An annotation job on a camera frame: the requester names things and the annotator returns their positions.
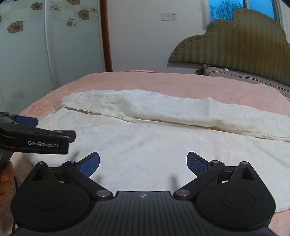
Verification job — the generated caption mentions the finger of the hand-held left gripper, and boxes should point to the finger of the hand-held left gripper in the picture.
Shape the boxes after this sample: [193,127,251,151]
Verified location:
[0,127,76,155]
[0,112,38,128]

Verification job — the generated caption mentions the brown wooden door frame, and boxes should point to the brown wooden door frame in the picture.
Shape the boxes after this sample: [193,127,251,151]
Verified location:
[100,0,113,72]

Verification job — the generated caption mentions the person's left hand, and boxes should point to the person's left hand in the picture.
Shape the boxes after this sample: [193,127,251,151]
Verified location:
[0,162,15,198]

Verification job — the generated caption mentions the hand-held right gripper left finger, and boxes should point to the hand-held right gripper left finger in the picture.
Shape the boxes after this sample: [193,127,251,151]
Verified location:
[31,152,114,201]

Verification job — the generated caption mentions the grey-brown pillow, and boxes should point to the grey-brown pillow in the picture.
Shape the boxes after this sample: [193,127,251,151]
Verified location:
[195,64,290,92]

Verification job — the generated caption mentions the flower print wardrobe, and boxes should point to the flower print wardrobe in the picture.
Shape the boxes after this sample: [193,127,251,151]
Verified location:
[0,0,107,115]

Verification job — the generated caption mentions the pink bed blanket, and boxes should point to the pink bed blanket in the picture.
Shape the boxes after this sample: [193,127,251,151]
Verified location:
[12,70,290,236]

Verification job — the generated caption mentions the olive padded headboard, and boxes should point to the olive padded headboard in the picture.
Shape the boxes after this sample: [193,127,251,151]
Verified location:
[169,9,290,86]

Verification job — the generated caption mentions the white pants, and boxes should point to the white pants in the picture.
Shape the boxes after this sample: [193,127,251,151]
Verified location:
[34,89,290,214]

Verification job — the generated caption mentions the window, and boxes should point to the window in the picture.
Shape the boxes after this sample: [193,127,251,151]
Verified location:
[208,0,282,23]

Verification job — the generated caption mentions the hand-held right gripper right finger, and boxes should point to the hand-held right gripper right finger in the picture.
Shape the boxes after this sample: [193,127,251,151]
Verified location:
[186,152,258,201]

